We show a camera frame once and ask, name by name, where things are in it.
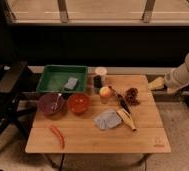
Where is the black handled dish brush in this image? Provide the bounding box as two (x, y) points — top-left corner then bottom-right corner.
(109, 86), (131, 114)

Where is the yellow banana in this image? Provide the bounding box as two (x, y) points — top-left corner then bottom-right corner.
(117, 109), (136, 131)

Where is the blue-grey cloth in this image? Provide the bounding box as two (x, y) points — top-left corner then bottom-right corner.
(94, 109), (122, 130)

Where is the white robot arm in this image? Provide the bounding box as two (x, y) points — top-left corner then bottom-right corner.
(148, 53), (189, 94)

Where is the grey sponge in tray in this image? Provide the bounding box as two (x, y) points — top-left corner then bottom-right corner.
(64, 77), (78, 90)

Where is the green plastic tray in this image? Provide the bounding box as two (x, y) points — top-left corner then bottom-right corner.
(36, 65), (88, 93)

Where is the dark red grape bunch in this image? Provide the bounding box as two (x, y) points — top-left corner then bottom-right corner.
(125, 88), (140, 106)

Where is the wooden folding table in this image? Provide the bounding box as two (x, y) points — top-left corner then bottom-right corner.
(25, 75), (171, 153)

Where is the red yellow apple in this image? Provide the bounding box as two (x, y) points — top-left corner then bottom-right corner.
(99, 86), (112, 98)

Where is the white cup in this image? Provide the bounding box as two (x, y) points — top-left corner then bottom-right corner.
(95, 67), (107, 84)

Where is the dark can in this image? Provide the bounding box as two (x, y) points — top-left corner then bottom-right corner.
(93, 75), (102, 93)

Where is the red bowl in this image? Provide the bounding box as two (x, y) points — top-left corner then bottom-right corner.
(67, 93), (90, 115)

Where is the metal spoon in bowl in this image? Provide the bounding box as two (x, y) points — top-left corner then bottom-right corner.
(52, 93), (62, 112)

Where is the purple bowl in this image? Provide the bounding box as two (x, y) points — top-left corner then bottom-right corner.
(37, 93), (65, 115)

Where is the red chili pepper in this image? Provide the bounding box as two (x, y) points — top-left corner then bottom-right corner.
(50, 125), (65, 149)

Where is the black office chair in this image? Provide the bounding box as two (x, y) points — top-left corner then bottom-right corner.
(0, 61), (36, 138)

